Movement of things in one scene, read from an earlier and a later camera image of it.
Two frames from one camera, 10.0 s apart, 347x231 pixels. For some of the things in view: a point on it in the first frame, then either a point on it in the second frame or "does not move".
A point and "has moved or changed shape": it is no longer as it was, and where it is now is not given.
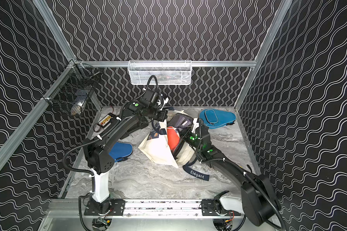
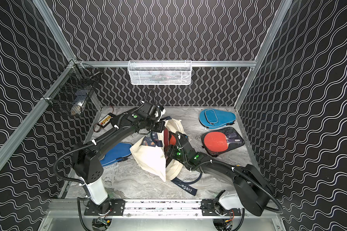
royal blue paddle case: [121, 151] does not move
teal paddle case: [215, 118] does not move
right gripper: [185, 134] -> [170, 152]
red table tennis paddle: [181, 122] -> [216, 142]
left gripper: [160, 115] -> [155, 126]
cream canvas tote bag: [158, 148] has moved or changed shape
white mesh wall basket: [168, 72] does not move
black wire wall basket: [69, 90] does not move
